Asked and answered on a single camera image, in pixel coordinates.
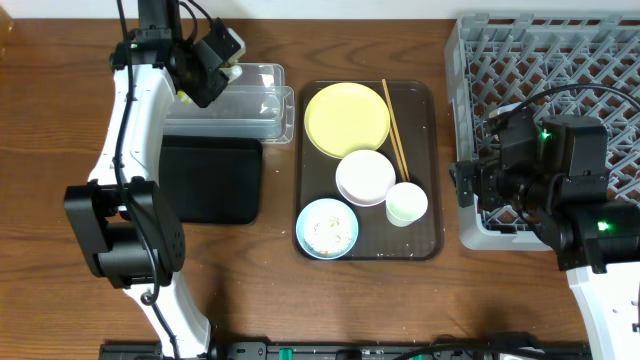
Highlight white cup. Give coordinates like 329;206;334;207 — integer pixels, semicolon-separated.
385;182;429;227

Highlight pink bowl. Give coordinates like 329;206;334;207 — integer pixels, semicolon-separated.
335;150;396;207

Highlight yellow plate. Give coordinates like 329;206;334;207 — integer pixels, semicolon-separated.
304;82;390;159

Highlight light blue bowl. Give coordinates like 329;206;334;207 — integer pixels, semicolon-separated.
295;198;359;260

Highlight rice and shell waste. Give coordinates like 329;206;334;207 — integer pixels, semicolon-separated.
304;215;352;257

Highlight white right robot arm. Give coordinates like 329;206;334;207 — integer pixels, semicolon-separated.
449;84;639;359

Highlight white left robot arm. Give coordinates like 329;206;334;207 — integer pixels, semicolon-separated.
64;0;246;359

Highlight grey dishwasher rack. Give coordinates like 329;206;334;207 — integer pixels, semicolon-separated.
445;14;639;251

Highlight clear plastic bin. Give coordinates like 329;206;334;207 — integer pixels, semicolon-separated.
164;63;295;144

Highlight dark brown serving tray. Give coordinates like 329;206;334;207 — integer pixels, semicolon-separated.
294;80;444;261

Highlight black tray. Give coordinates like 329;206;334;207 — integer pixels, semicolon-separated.
159;135;263;225

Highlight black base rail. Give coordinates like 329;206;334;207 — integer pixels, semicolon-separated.
98;341;601;360

